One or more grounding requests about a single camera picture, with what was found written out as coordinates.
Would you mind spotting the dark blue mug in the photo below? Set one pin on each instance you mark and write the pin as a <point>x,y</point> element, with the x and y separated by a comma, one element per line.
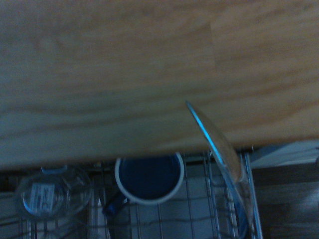
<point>149,178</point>

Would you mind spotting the clear glass jar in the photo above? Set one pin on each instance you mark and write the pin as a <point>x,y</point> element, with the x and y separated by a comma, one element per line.
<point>49,194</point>

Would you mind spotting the silver metal spoon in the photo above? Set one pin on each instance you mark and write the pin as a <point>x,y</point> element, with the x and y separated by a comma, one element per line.
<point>219,152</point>

